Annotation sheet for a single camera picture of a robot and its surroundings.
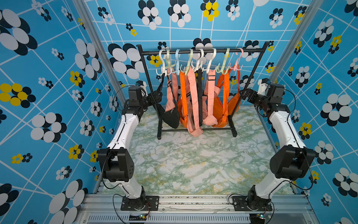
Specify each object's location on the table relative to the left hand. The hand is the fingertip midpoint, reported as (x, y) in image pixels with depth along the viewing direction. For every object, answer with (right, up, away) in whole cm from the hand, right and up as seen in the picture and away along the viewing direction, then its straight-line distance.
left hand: (158, 93), depth 83 cm
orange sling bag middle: (+39, -4, +1) cm, 39 cm away
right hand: (+54, +1, 0) cm, 54 cm away
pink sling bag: (+8, +4, +9) cm, 13 cm away
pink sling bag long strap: (+22, -19, +4) cm, 29 cm away
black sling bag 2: (+25, -1, -2) cm, 26 cm away
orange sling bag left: (+14, -5, 0) cm, 15 cm away
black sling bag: (+8, -14, +2) cm, 17 cm away
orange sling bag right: (+49, -3, +14) cm, 51 cm away
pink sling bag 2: (+31, -5, +1) cm, 31 cm away
